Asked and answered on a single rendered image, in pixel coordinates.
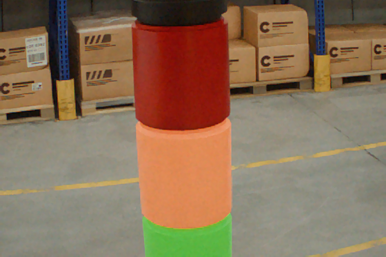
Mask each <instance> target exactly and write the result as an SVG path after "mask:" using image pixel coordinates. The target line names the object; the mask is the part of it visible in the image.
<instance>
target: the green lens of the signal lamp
mask: <svg viewBox="0 0 386 257"><path fill-rule="evenodd" d="M142 221H143V233H144V245H145V257H232V215H231V213H229V214H228V215H227V216H226V217H225V218H224V219H222V220H220V221H219V222H217V223H214V224H212V225H208V226H203V227H194V228H173V227H164V226H162V225H157V224H156V223H154V222H152V221H150V220H148V219H147V218H146V217H145V216H143V218H142Z"/></svg>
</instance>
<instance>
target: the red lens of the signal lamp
mask: <svg viewBox="0 0 386 257"><path fill-rule="evenodd" d="M132 60H133V73H134V110H135V117H136V119H137V120H138V121H139V122H141V123H142V124H143V125H146V126H148V127H151V128H155V129H158V130H169V131H185V130H198V129H203V128H207V127H212V126H215V125H217V124H219V123H222V122H223V121H224V120H225V119H226V118H227V117H228V116H229V115H230V48H229V46H228V21H227V20H226V19H224V17H223V16H222V17H221V18H220V19H216V20H213V21H208V22H204V23H194V24H185V25H158V24H151V23H149V24H146V23H141V22H140V21H138V20H137V19H136V20H135V22H134V23H133V24H132Z"/></svg>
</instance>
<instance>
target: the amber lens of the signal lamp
mask: <svg viewBox="0 0 386 257"><path fill-rule="evenodd" d="M136 142H137V148H138V161H139V185H140V197H141V209H142V214H143V215H144V216H145V217H146V218H147V219H148V220H150V221H152V222H154V223H156V224H157V225H162V226H164V227H173V228H194V227H203V226H208V225H212V224H214V223H217V222H219V221H220V220H222V219H224V218H225V217H226V216H227V215H228V214H229V213H230V212H231V209H232V179H231V174H232V146H231V123H230V120H229V119H227V118H226V119H225V120H224V121H223V122H222V123H219V124H217V125H215V126H212V127H207V128H203V129H198V130H185V131H169V130H158V129H155V128H151V127H148V126H146V125H143V124H142V123H141V122H138V123H137V124H136Z"/></svg>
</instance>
